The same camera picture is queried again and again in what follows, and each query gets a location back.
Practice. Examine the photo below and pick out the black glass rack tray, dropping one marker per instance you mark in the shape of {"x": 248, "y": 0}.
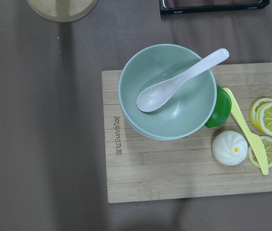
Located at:
{"x": 199, "y": 6}

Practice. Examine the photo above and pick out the white plastic spoon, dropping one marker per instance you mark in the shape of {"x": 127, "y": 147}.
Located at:
{"x": 155, "y": 96}

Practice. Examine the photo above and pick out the wooden cutting board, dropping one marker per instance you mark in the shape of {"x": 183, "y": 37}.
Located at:
{"x": 142, "y": 169}

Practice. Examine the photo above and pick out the green stacked bowls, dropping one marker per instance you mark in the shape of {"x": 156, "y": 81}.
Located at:
{"x": 186, "y": 112}

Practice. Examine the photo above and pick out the green lime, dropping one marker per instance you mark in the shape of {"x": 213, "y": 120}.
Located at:
{"x": 221, "y": 110}

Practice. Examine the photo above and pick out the white toy bun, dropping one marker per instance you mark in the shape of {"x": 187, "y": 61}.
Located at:
{"x": 229, "y": 148}

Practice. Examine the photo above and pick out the wooden mug tree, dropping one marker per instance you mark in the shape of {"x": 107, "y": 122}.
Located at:
{"x": 62, "y": 11}

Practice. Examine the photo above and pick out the yellow plastic knife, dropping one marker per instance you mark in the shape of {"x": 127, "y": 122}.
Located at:
{"x": 254, "y": 140}

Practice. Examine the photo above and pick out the lemon slice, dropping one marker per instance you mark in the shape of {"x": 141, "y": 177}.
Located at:
{"x": 267, "y": 142}
{"x": 260, "y": 115}

